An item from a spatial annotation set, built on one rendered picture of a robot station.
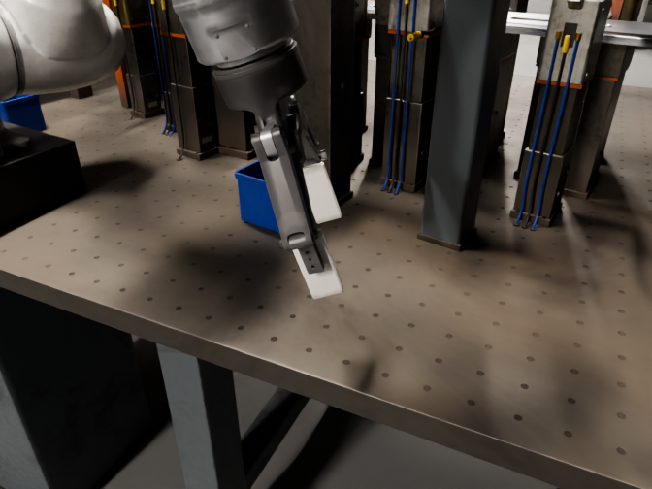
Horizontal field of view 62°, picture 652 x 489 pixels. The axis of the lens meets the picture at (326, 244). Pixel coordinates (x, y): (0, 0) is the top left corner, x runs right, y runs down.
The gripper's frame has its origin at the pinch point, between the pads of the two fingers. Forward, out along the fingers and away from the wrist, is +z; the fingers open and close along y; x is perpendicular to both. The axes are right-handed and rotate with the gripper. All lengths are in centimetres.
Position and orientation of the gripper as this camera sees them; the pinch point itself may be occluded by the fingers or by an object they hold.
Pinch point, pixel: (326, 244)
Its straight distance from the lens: 55.8
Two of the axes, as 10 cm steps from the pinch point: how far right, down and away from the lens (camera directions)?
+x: 9.5, -2.5, -1.8
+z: 3.0, 8.0, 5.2
